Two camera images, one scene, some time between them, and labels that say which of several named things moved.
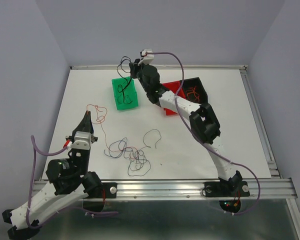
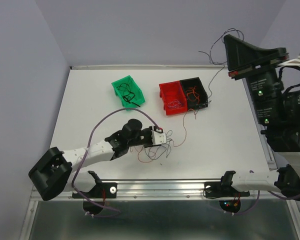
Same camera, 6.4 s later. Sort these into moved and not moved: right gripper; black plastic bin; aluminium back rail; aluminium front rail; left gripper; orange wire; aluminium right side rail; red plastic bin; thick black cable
Moved: orange wire; left gripper; thick black cable; right gripper
Not moved: aluminium back rail; red plastic bin; aluminium right side rail; black plastic bin; aluminium front rail
